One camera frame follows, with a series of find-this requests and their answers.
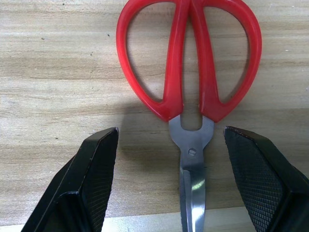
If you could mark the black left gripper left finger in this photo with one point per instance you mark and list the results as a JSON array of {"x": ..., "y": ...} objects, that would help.
[{"x": 79, "y": 186}]

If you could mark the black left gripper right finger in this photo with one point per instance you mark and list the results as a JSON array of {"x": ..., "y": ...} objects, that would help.
[{"x": 268, "y": 183}]

